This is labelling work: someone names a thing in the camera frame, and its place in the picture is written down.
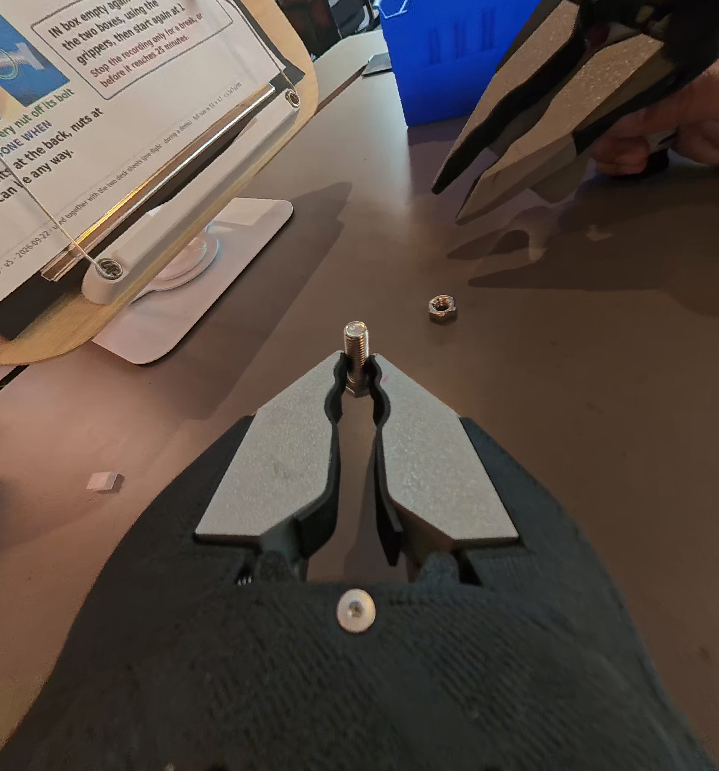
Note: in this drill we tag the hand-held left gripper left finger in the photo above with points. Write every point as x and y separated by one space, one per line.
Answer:
281 464

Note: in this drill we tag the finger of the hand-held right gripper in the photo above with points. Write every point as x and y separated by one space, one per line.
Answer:
534 48
594 96

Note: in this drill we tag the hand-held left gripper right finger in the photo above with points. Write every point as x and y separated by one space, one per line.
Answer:
437 464

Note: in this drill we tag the blue plastic bin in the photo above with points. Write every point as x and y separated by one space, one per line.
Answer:
431 90

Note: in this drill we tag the steel hex bolt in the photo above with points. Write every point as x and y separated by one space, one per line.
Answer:
354 349

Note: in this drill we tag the steel hex nut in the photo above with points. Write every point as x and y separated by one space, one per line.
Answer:
449 314

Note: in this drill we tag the person's right hand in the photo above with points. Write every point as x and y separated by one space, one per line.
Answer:
708 120

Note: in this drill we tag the dark flat sheet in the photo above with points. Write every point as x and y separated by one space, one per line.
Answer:
376 65

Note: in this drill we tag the small white block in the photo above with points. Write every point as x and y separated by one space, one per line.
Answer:
103 482

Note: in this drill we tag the white stand base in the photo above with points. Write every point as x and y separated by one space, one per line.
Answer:
154 331

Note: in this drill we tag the white stand ledge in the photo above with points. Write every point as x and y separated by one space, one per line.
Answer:
100 292

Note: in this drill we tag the clear acrylic ledge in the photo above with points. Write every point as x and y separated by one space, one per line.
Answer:
58 271

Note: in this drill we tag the black backing sheet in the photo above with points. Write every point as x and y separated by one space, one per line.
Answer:
10 319

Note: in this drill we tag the printed instruction sheet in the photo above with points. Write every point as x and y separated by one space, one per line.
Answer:
154 120

